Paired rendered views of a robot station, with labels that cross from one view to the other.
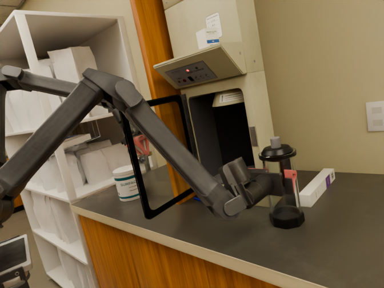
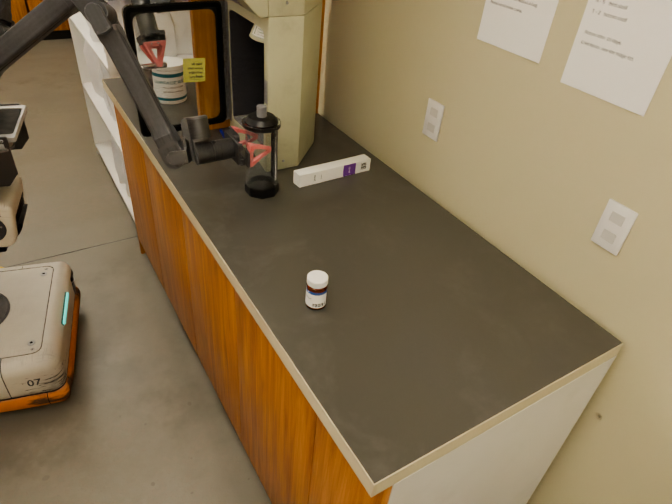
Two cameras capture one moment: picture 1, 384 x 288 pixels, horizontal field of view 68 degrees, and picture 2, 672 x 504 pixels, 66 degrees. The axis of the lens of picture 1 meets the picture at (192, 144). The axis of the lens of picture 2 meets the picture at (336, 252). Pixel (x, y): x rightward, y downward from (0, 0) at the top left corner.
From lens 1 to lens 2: 0.94 m
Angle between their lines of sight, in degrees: 28
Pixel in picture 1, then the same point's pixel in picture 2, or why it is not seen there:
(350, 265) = (248, 238)
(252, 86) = (275, 34)
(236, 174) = (191, 130)
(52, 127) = (24, 29)
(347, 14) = not seen: outside the picture
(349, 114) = (415, 102)
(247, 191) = (196, 149)
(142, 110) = (111, 38)
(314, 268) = (223, 230)
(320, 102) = (398, 72)
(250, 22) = not seen: outside the picture
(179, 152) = (139, 91)
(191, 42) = not seen: outside the picture
